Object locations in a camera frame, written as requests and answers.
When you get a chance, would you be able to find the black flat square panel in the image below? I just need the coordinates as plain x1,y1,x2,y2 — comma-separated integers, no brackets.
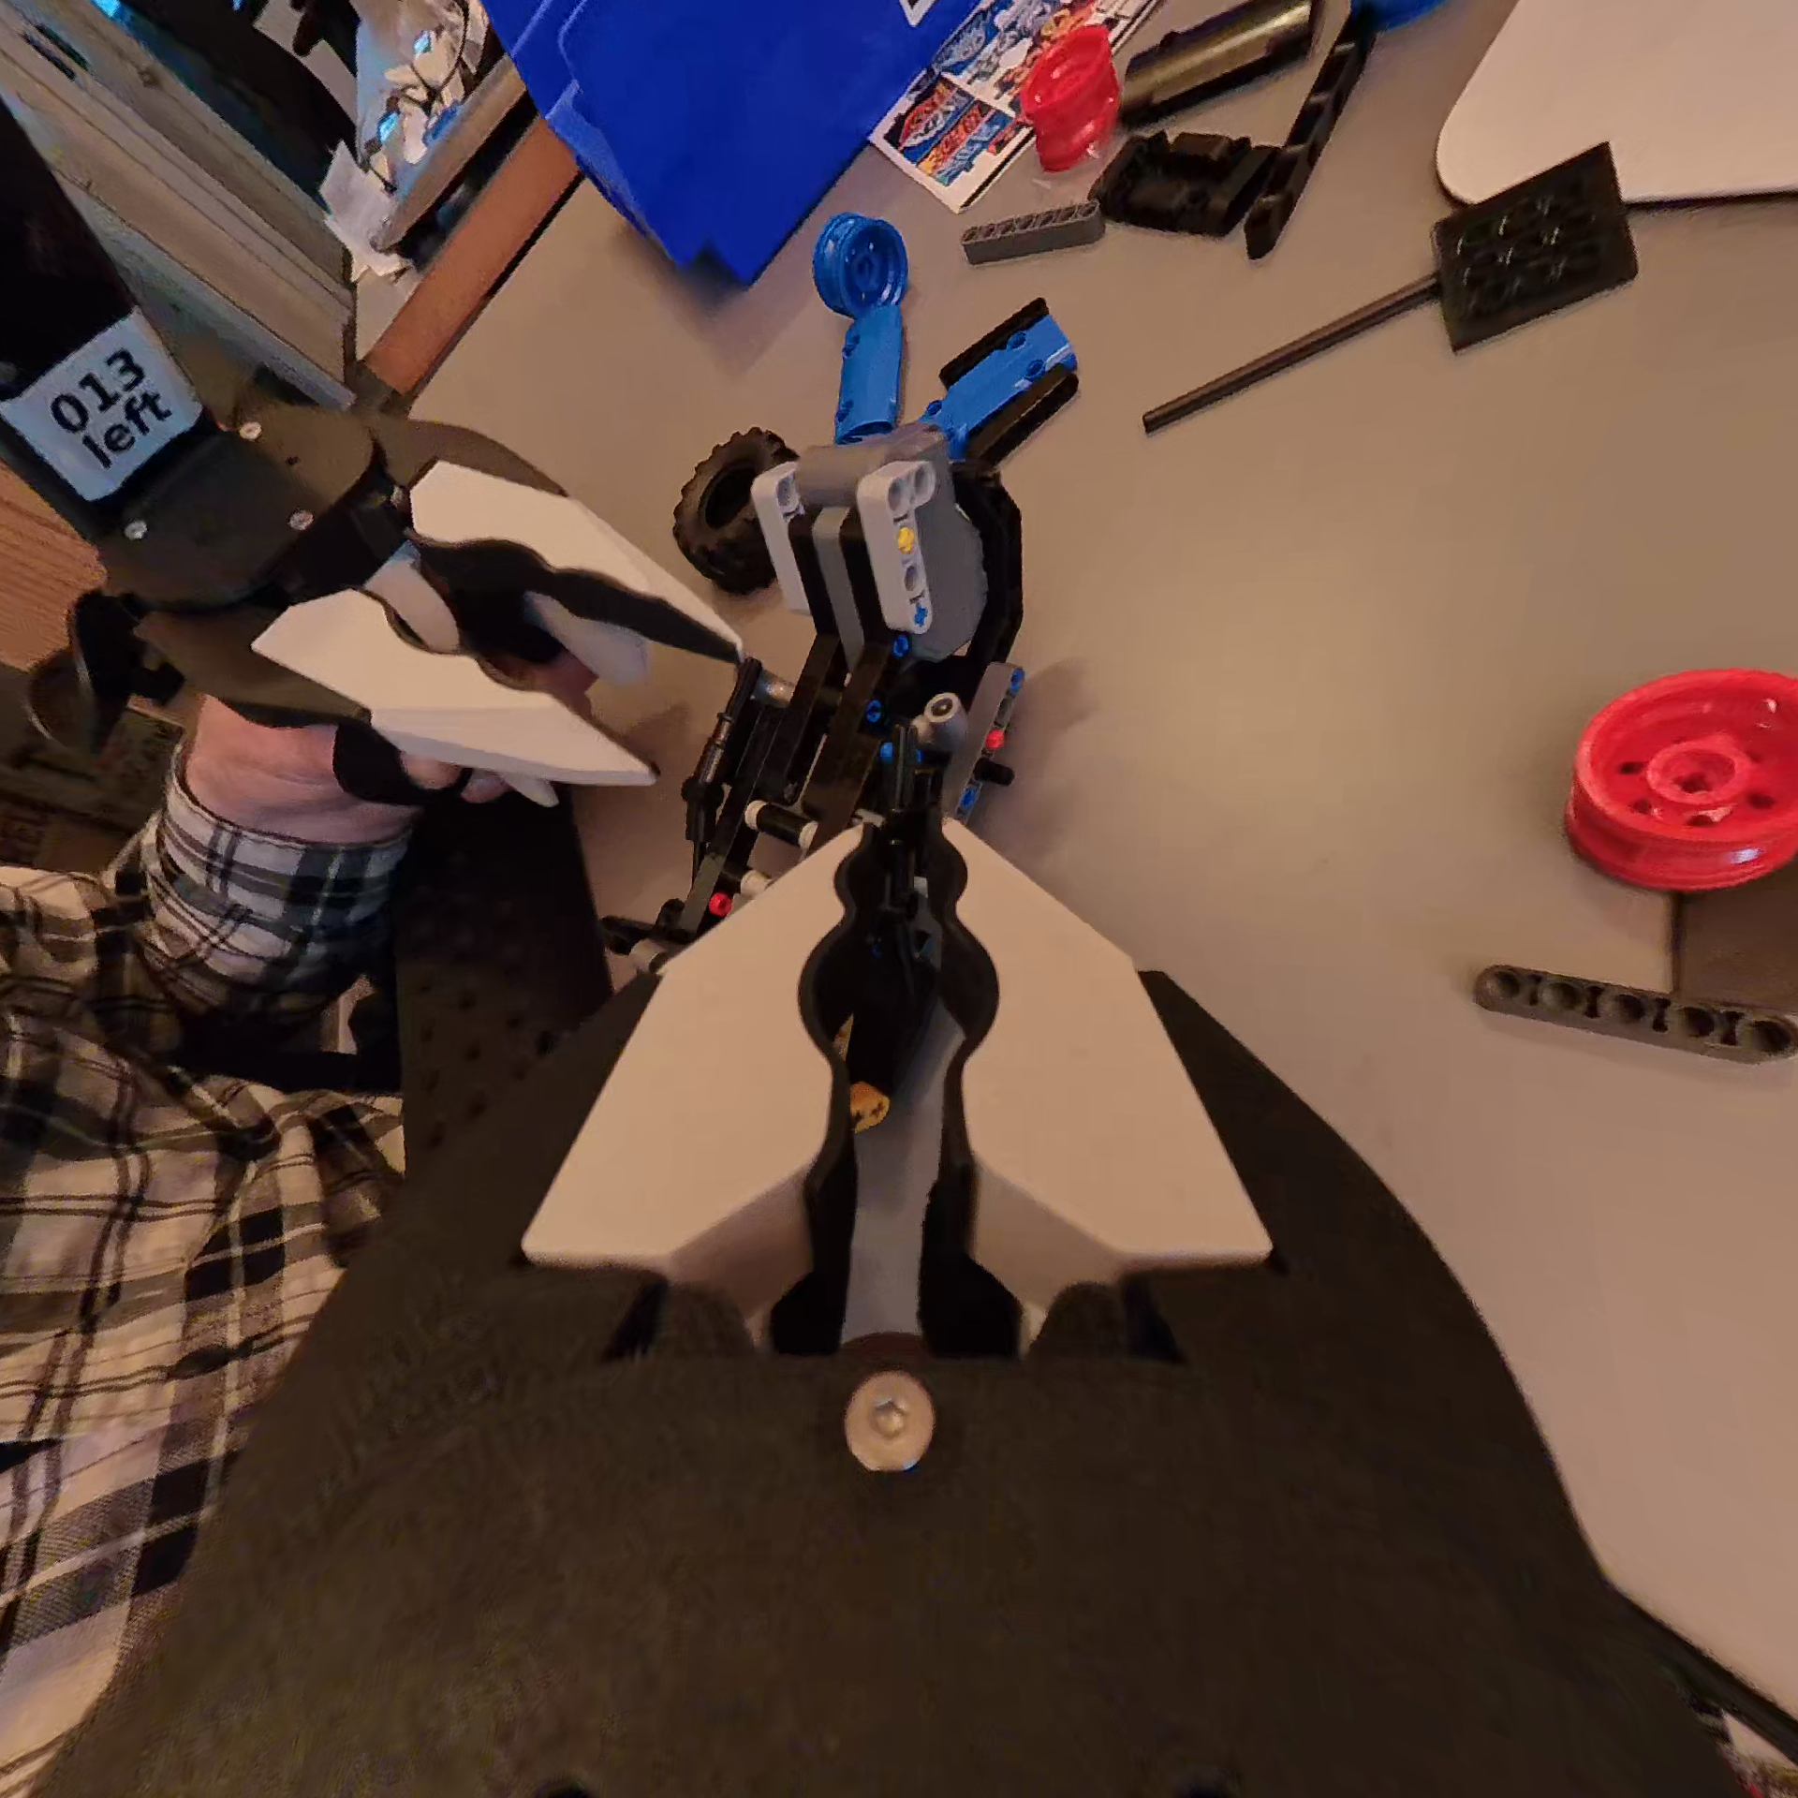
1670,880,1798,1010

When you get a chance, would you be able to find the black smooth beam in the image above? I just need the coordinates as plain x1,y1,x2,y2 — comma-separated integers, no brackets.
970,367,1083,468

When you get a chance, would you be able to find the person's plaid shirt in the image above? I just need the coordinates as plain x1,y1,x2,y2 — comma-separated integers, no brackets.
0,1095,409,1786

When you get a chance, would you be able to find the printed sticker sheet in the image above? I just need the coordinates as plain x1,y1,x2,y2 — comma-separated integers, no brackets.
869,0,1165,213

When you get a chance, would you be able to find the blue flat panel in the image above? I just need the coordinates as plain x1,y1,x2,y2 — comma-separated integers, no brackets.
933,311,1078,458

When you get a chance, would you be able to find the toy truck chassis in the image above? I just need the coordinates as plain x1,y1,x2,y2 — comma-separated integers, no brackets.
601,421,1083,1125

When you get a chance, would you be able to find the black rubber tyre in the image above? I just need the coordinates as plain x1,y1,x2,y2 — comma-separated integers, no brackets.
674,429,797,593

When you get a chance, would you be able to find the person's left hand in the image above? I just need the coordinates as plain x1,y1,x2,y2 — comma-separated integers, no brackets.
184,651,600,846

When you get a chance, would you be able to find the cardboard box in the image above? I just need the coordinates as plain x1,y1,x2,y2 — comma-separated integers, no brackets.
0,672,184,880

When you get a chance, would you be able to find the blue storage bin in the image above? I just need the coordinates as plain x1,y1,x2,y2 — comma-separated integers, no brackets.
483,0,985,282

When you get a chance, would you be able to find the long black axle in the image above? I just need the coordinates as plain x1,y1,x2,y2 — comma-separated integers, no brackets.
1609,1593,1798,1764

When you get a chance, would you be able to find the white book stand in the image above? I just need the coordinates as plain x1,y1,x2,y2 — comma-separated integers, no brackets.
1433,0,1798,209

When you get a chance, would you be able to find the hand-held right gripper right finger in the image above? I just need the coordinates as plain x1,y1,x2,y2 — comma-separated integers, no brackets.
933,822,1268,1345

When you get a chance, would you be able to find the wooden pillar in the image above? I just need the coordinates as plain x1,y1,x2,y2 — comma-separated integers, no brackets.
0,466,110,672

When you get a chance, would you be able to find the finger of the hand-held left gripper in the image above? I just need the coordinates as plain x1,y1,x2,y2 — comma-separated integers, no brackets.
255,581,663,791
404,462,746,670

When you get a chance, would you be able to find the grey holed beam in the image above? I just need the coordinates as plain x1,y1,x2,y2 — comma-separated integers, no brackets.
960,197,1106,266

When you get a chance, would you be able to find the black grid plate on axle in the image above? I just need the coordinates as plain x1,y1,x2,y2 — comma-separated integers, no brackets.
1141,141,1641,434

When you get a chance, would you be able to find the neighbouring wooden-edged table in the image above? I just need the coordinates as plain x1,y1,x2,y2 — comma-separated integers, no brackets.
353,56,584,396

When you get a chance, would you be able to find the person's left forearm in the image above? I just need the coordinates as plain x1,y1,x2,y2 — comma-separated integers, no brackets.
0,764,420,1169

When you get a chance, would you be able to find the long black beam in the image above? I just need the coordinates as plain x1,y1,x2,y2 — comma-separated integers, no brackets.
1241,7,1381,263

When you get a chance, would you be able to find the grey desk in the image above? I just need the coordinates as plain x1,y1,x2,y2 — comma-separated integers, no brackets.
406,0,1798,1731

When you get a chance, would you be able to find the black rod with connector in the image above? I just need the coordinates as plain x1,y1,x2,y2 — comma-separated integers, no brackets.
859,827,940,985

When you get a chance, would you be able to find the black beam frame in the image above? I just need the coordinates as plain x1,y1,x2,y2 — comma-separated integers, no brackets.
1089,127,1283,236

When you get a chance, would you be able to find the blue curved panel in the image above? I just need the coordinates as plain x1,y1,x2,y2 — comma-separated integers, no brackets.
834,303,908,438

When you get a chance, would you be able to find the black holed beam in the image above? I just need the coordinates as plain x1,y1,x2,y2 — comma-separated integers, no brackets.
940,295,1051,388

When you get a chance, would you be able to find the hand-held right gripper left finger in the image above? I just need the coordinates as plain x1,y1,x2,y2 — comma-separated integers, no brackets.
522,822,866,1351

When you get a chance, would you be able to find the red wheel rim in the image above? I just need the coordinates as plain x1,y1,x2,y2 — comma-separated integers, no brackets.
1561,670,1798,894
1019,24,1124,174

